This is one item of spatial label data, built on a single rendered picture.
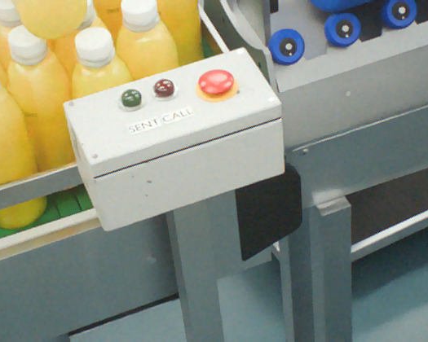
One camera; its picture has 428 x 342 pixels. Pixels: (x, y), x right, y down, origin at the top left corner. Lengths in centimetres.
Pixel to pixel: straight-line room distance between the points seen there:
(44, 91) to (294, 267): 81
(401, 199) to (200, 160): 125
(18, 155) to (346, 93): 45
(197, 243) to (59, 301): 21
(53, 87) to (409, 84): 49
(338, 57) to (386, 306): 99
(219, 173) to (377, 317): 122
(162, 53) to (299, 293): 83
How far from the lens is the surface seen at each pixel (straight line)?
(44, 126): 125
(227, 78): 111
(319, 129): 144
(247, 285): 236
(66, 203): 131
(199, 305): 131
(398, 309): 232
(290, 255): 189
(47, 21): 119
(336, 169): 157
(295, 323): 204
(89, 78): 120
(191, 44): 139
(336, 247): 170
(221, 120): 108
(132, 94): 111
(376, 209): 229
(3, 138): 120
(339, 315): 182
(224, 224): 135
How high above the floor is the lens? 182
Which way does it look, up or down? 44 degrees down
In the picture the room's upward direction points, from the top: 8 degrees counter-clockwise
